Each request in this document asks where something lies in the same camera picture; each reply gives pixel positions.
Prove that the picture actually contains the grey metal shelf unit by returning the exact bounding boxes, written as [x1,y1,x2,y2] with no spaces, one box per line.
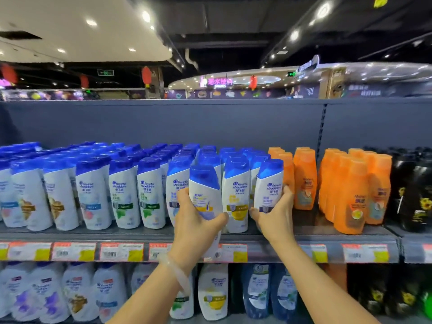
[0,99,432,324]

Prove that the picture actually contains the group of orange bottles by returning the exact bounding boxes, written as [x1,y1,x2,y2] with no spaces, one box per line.
[268,146,393,235]

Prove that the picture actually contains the rows of white blue-capped bottles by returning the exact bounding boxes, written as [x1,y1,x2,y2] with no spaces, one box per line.
[0,142,272,234]

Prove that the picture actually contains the lower row of white bottles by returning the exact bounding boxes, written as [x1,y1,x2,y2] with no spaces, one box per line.
[0,261,230,324]

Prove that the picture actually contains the person's right forearm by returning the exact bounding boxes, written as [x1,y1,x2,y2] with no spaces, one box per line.
[270,239,380,324]

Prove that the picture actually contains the person's left forearm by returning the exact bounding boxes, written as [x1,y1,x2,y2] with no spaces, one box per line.
[107,258,193,324]

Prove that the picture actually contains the green bottle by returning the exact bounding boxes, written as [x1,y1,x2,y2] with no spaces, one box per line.
[419,289,432,320]

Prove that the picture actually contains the white shampoo bottle yellow label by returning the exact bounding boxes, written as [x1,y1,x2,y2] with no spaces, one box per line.
[188,164,224,261]

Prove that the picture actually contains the clear plastic bracelet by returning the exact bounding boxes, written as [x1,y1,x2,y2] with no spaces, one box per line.
[158,252,192,297]

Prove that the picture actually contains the person's right hand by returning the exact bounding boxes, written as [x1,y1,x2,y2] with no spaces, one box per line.
[249,185,296,247]

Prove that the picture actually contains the row of shelf price tags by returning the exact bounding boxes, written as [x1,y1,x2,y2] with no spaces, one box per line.
[0,242,432,264]

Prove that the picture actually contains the white shampoo bottle grey label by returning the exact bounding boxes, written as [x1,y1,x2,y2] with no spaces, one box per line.
[253,159,284,233]

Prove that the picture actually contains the hanging aisle sign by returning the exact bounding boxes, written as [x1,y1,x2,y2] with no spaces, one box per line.
[298,55,320,74]

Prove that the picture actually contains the person's left hand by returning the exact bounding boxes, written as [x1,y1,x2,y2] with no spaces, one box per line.
[168,187,230,268]

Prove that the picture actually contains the lower group of black bottles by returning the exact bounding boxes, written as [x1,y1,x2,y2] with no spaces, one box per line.
[348,263,426,319]

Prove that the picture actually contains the pink neon sign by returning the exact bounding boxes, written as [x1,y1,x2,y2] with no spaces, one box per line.
[200,76,234,89]

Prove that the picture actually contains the group of black sunflower bottles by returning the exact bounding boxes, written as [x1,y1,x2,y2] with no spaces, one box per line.
[363,146,432,233]

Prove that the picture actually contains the dark blue shampoo bottle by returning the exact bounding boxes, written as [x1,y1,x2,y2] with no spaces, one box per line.
[271,264,299,322]
[241,264,271,320]

